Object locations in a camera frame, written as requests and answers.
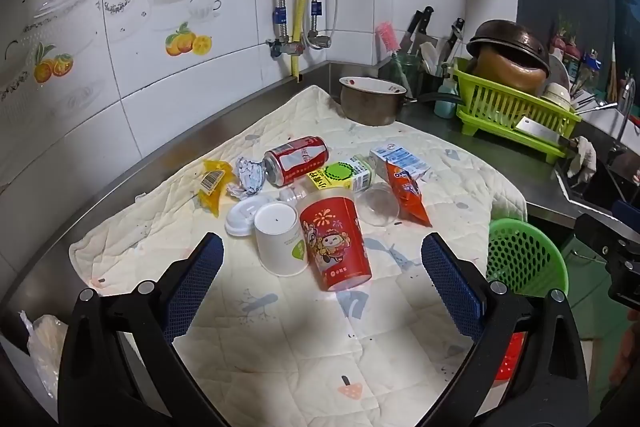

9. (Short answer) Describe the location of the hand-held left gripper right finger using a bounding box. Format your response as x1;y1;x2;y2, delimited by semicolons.
419;232;589;427

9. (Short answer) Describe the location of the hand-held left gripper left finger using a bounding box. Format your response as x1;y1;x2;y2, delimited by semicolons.
57;232;231;427

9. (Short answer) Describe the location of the yellow plastic wrapper with barcode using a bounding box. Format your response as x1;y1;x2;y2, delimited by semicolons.
196;159;237;219

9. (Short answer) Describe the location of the white plastic cup lid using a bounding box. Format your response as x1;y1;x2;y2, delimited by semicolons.
224;198;274;238

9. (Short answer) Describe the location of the green plastic basket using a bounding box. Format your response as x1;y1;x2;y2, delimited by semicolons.
485;217;571;298

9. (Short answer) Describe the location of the white paper cup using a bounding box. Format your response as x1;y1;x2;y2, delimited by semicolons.
253;202;311;278

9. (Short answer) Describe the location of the orange snack packet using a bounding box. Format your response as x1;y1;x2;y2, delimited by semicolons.
383;159;434;228

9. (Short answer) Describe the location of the clear plastic cup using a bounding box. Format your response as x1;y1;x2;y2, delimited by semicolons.
357;183;401;228

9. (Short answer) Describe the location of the crumpled silver foil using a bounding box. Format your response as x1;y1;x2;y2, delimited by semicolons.
227;156;267;200

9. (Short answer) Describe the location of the red printed paper cup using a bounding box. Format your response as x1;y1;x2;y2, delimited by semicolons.
298;192;374;293

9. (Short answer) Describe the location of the white rag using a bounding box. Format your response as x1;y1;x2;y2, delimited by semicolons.
562;135;599;180

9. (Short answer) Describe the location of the cream quilted mat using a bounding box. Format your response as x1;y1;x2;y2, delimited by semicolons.
69;85;529;427

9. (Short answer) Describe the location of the blue white milk carton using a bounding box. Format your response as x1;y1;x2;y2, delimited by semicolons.
369;143;432;180

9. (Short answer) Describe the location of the bottle with green yellow label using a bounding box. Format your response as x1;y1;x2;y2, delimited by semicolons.
306;155;376;194

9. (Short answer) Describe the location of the red soda can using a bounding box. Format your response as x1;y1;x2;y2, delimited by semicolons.
263;136;330;187

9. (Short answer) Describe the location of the steel cleaver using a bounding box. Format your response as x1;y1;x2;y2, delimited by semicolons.
514;115;579;148

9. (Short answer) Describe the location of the clear plastic bag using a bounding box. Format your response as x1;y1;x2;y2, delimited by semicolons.
19;309;69;401

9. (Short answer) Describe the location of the teal plastic bottle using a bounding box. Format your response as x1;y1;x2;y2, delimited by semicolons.
433;74;460;118

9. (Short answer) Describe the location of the green dish rack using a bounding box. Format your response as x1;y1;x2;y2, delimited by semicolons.
446;56;584;166

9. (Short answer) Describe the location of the white bowl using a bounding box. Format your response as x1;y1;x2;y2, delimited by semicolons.
542;81;574;110

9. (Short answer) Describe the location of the metal saucepan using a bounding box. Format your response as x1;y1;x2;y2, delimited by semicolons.
338;75;464;128

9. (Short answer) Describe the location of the brown copper pot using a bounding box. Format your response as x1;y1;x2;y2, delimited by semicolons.
472;44;549;96

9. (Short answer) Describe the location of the green utensil holder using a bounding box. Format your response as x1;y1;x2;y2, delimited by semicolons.
389;51;426;93

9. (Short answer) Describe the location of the pink bottle brush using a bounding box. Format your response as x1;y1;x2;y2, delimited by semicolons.
375;21;409;88

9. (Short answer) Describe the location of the black handled knife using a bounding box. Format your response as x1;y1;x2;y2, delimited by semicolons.
439;17;466;64
403;5;435;53

